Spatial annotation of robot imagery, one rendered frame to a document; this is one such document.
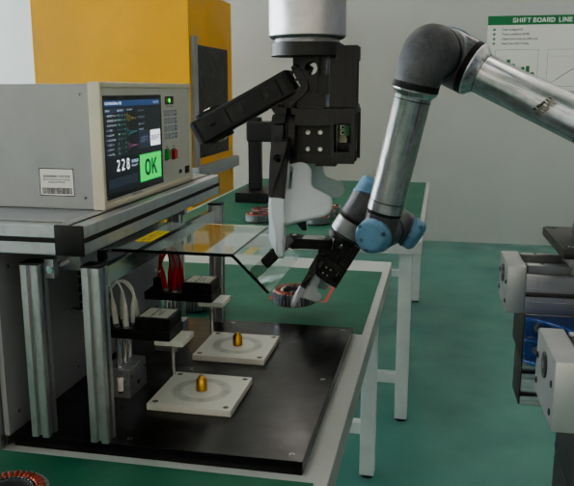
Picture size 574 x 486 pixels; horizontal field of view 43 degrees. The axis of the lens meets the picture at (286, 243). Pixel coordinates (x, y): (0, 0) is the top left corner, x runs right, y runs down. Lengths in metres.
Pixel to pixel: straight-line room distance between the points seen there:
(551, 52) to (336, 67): 5.87
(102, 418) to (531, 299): 0.78
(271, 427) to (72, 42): 4.25
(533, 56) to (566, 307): 5.19
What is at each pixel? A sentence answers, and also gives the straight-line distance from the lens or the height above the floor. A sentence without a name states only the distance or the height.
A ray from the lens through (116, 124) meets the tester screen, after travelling 1.27.
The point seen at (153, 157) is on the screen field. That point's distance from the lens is 1.42.
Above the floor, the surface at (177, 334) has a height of 0.88.
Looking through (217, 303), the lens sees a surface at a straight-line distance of 1.52.
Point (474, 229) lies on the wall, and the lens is 6.61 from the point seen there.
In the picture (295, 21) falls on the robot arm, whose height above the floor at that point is 1.37.
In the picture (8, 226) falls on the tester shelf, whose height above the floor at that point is 1.11.
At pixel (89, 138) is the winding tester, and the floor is 1.23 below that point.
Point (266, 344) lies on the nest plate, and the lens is 1.56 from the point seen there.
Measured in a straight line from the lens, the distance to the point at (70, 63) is 5.25.
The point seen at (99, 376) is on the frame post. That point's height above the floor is 0.88.
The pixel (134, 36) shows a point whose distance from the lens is 5.06.
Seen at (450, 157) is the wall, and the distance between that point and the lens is 6.52.
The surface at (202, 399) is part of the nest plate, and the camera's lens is 1.31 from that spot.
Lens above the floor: 1.31
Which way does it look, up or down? 12 degrees down
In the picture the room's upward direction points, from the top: straight up
